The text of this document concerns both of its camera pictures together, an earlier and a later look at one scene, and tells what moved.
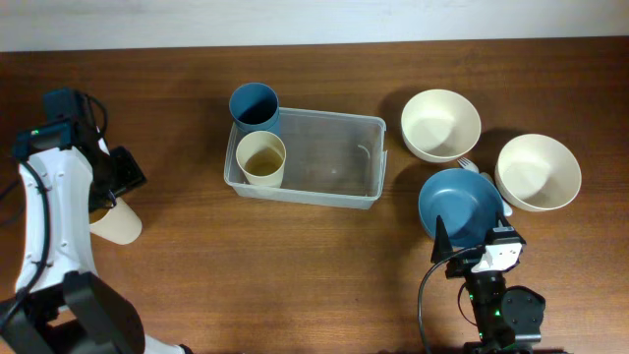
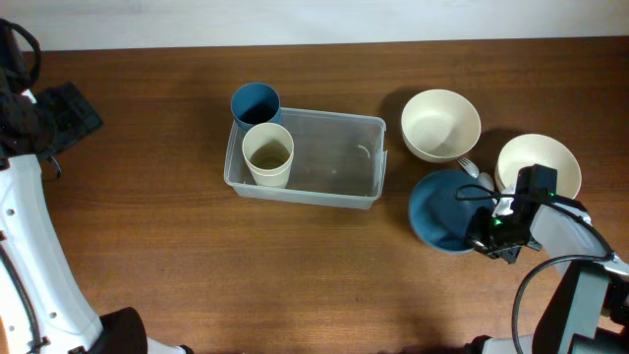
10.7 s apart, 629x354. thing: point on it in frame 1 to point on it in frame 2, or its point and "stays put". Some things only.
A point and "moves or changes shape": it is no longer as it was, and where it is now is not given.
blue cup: (255, 107) stays put
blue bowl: (468, 202) moves or changes shape
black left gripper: (130, 175) to (70, 109)
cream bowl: (439, 125) stays put
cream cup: (118, 223) to (268, 149)
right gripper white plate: (441, 246) to (507, 253)
